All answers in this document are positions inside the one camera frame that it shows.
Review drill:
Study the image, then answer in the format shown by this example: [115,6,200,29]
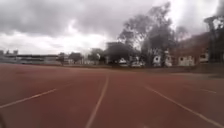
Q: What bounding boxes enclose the white car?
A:
[130,60,145,69]

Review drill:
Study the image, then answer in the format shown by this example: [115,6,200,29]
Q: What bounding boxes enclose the red-roofed building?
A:
[167,31,213,67]

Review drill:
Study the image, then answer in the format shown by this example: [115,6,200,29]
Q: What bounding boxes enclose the long low grey building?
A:
[0,49,63,66]

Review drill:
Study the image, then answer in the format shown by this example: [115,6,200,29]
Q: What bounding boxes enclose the white building behind trees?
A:
[151,49,173,68]

